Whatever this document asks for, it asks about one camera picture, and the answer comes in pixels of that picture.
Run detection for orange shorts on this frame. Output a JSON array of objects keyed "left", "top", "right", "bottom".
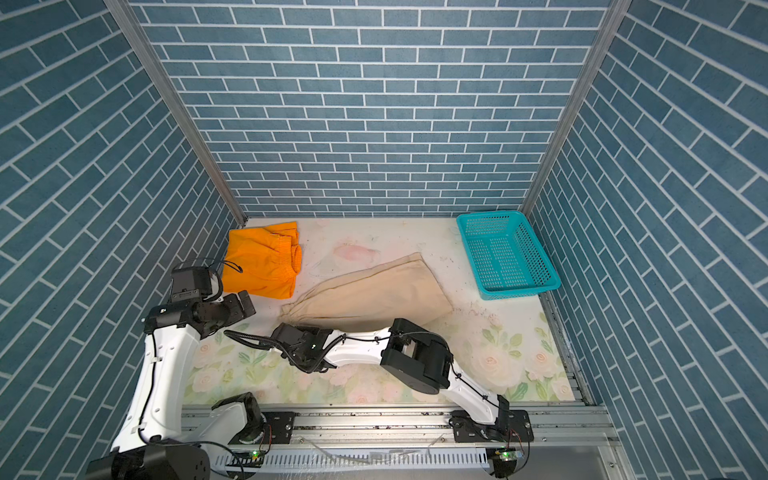
[{"left": 221, "top": 222, "right": 302, "bottom": 300}]

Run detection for beige shorts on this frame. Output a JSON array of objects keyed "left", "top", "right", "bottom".
[{"left": 278, "top": 253, "right": 453, "bottom": 332}]

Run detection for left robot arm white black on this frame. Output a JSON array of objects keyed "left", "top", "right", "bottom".
[{"left": 85, "top": 265, "right": 267, "bottom": 479}]

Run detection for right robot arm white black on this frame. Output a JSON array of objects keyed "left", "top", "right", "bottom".
[{"left": 265, "top": 318, "right": 534, "bottom": 446}]

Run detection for teal plastic basket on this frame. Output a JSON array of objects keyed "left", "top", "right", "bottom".
[{"left": 457, "top": 211, "right": 561, "bottom": 300}]

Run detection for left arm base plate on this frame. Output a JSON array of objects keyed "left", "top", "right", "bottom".
[{"left": 232, "top": 411, "right": 296, "bottom": 445}]

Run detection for white vented cable duct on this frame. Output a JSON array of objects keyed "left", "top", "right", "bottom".
[{"left": 211, "top": 448, "right": 490, "bottom": 474}]

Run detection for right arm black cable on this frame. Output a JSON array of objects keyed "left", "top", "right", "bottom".
[{"left": 223, "top": 328, "right": 532, "bottom": 475}]

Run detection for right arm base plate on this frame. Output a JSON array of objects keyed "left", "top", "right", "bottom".
[{"left": 448, "top": 410, "right": 534, "bottom": 443}]

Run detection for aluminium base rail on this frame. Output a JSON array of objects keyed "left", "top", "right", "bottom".
[{"left": 181, "top": 404, "right": 634, "bottom": 479}]

